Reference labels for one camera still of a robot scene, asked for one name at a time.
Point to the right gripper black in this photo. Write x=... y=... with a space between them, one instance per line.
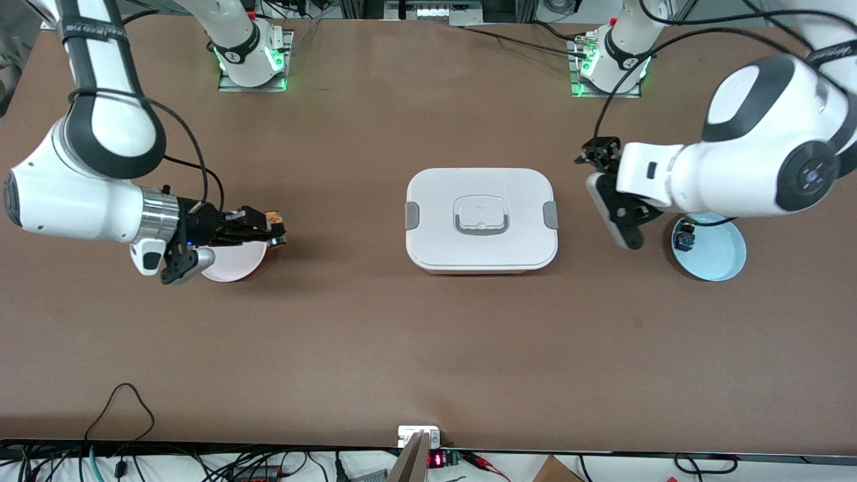
x=204 y=226

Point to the orange push-button switch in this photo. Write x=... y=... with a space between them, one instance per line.
x=273 y=216

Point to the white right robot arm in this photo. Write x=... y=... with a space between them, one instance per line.
x=67 y=194

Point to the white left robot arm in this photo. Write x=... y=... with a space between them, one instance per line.
x=756 y=154

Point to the pale pink round plate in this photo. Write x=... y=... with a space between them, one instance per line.
x=234 y=264

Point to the light blue round plate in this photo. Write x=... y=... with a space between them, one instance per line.
x=720 y=254

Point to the white lunch box grey latches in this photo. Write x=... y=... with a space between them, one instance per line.
x=435 y=201

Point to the metal equipment rack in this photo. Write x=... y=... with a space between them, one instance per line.
x=435 y=10

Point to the white socket box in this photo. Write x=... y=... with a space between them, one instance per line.
x=410 y=434

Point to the grey slanted bar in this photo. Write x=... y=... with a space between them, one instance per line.
x=410 y=462

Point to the red digit display module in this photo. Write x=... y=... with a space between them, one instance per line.
x=438 y=460

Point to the brown cardboard piece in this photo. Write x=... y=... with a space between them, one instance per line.
x=556 y=472

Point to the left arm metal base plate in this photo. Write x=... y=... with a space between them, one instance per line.
x=606 y=95

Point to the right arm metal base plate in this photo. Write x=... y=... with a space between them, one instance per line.
x=251 y=89

